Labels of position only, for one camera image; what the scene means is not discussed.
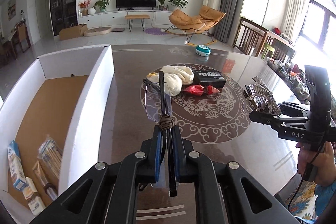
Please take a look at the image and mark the person's right hand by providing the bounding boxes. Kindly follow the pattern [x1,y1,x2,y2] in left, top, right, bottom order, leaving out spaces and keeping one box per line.
[295,142,335,187]

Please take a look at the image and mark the leafy plant by tv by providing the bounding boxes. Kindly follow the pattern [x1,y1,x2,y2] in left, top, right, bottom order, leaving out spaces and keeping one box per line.
[168,0,188,9]

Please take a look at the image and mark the wooden chair by window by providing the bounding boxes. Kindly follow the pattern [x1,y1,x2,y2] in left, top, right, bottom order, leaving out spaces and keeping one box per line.
[232,17,295,62]

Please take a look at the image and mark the brown cardboard carton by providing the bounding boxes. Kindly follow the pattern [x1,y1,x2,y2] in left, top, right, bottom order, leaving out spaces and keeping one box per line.
[59,24,88,40]

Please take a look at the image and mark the white tv console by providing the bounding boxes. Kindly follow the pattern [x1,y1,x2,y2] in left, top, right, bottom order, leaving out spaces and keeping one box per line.
[77,10,172,29]

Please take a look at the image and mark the gold cosmetic tube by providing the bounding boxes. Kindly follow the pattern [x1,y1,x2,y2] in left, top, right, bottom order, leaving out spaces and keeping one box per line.
[33,161,58,201]

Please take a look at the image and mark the orange lounge chair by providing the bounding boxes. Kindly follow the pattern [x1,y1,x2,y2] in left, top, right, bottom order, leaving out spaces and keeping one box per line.
[166,5,226,44]

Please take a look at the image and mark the cream knit glove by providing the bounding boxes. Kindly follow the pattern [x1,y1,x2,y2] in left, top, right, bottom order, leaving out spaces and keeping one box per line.
[161,65,194,85]
[146,72,183,97]

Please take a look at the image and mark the blue white medicine box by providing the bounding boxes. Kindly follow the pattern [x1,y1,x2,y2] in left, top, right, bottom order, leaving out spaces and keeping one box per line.
[7,140,27,192]

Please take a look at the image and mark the red candy pouch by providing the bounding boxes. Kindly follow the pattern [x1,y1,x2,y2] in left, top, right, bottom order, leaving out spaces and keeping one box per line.
[182,85,220,96]

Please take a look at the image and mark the black framed glasses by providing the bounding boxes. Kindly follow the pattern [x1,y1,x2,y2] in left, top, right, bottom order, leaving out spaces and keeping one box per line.
[143,71,177,197]

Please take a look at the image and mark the beige pet bed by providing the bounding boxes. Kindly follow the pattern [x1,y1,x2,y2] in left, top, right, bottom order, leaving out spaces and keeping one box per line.
[84,27,112,37]

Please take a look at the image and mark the black rectangular box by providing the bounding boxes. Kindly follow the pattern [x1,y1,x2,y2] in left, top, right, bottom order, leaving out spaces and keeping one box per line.
[193,69,226,90]

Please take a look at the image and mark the green potted plant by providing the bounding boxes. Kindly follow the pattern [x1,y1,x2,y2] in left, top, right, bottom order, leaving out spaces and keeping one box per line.
[93,0,111,12]

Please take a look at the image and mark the red flower vase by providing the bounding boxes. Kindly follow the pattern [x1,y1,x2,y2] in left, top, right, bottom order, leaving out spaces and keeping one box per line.
[78,0,92,16]

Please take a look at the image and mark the wooden bench stool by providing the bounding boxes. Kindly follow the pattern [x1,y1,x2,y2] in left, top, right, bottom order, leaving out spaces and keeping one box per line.
[124,14,151,32]

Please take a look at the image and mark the dining table with chairs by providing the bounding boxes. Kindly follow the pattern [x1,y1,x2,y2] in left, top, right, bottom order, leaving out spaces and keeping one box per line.
[1,19,31,64]

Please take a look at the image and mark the white cardboard box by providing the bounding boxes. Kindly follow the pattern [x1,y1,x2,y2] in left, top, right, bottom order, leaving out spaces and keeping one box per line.
[1,45,114,223]

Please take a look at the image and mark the rhinestone gold hair clip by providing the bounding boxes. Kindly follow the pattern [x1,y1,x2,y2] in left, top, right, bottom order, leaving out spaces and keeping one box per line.
[245,76,281,115]

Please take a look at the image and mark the teal white round container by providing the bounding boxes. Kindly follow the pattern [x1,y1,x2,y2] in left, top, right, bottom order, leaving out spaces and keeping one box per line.
[195,45,211,57]

